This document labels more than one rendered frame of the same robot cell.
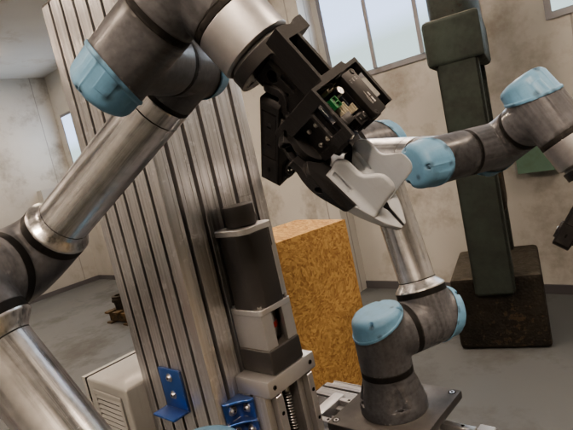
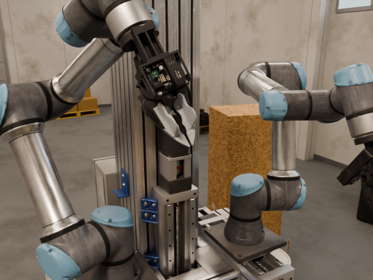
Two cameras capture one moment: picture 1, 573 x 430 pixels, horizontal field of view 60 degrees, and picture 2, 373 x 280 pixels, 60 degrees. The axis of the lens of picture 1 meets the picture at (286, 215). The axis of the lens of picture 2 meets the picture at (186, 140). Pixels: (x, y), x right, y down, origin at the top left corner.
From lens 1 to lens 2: 0.29 m
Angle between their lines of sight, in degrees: 20
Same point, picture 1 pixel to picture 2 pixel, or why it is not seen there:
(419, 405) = (253, 239)
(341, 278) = not seen: hidden behind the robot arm
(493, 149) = (319, 109)
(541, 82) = (356, 75)
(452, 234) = not seen: outside the picture
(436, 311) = (285, 191)
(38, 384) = (35, 161)
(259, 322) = (168, 164)
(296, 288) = (243, 146)
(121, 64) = (72, 24)
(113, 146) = (90, 55)
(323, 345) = not seen: hidden behind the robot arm
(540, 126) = (346, 104)
